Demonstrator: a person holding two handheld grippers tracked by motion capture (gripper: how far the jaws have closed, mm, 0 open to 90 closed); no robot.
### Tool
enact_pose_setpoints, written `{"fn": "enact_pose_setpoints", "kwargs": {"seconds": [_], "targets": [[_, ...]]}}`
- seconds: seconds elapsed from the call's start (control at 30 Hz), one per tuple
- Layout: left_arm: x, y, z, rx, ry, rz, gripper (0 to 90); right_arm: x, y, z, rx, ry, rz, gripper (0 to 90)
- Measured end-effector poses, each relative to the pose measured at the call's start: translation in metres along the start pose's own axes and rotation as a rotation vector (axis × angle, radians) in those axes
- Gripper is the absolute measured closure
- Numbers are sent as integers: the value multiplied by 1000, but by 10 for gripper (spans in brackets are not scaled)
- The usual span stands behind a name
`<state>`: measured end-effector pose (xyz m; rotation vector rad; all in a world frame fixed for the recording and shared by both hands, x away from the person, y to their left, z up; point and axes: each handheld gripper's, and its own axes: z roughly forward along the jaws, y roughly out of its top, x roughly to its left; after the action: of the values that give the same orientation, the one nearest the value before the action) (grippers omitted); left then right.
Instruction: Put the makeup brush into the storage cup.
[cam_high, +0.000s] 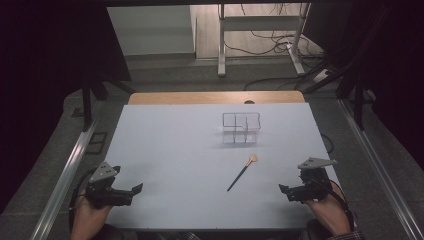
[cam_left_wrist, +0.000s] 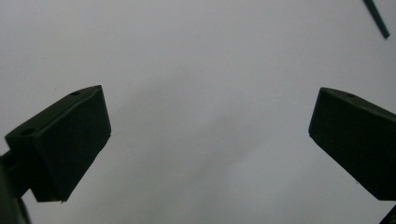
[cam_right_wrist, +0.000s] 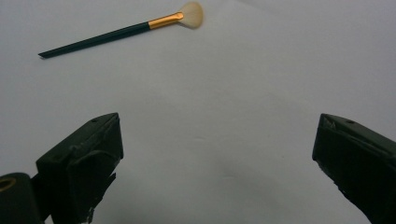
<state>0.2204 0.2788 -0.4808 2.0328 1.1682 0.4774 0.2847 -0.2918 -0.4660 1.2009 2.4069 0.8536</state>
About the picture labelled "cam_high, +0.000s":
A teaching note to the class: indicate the clear acrylic organizer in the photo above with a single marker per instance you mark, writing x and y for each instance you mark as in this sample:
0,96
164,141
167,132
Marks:
240,128

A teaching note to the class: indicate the person's right hand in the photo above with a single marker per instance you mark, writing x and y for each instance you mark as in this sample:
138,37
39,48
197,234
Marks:
328,213

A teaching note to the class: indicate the black metal stand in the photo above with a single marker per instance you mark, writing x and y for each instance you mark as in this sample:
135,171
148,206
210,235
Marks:
358,100
87,100

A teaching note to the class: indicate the black curtain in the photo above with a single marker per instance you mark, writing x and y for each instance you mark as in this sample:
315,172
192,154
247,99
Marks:
393,66
50,66

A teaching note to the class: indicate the black floor socket plate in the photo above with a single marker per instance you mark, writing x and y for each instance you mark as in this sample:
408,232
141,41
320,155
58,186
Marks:
96,142

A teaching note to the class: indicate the aluminium rail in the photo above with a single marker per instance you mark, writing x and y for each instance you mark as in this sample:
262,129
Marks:
376,160
66,173

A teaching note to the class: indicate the person's left hand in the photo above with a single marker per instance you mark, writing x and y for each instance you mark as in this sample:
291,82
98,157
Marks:
86,218

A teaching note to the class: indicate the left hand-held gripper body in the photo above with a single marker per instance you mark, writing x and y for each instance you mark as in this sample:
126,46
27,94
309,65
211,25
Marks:
101,180

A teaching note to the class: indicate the white metal stand frame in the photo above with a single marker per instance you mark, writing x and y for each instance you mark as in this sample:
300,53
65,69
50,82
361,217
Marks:
221,40

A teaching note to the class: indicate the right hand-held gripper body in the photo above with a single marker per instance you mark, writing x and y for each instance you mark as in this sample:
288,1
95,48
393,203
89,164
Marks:
316,183

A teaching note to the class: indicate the person's plaid clothing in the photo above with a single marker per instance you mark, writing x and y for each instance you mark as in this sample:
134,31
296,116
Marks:
176,236

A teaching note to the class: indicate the white power strip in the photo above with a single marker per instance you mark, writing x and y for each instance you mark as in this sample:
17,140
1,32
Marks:
321,75

